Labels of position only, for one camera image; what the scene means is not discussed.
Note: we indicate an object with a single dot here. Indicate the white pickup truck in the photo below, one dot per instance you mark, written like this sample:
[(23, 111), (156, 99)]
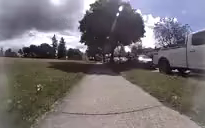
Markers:
[(196, 53)]

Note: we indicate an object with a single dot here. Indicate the grey concrete sidewalk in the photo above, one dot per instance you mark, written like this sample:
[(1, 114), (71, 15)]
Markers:
[(106, 96)]

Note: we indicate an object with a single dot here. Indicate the row of distant trees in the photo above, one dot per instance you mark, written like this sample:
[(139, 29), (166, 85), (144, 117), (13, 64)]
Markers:
[(40, 51)]

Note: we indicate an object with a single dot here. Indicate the large dark leafy tree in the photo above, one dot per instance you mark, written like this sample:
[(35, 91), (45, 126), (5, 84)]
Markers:
[(106, 26)]

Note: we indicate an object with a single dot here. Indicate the grass verge strip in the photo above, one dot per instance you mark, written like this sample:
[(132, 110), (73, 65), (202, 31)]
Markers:
[(163, 90)]

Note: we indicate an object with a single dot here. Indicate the pale-leaved tree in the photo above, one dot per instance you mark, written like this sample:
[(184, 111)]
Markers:
[(170, 31)]

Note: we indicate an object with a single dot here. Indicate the wide grass field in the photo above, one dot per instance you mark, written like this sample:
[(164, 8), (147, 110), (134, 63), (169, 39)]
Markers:
[(23, 83)]

